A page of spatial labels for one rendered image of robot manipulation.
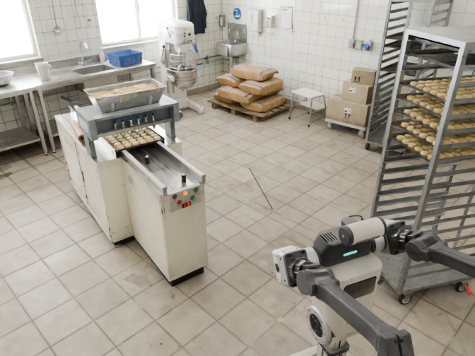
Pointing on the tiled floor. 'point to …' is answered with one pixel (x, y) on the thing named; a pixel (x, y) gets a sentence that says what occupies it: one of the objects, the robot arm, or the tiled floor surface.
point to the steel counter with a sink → (88, 73)
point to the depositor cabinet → (102, 179)
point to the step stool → (309, 101)
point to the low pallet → (249, 109)
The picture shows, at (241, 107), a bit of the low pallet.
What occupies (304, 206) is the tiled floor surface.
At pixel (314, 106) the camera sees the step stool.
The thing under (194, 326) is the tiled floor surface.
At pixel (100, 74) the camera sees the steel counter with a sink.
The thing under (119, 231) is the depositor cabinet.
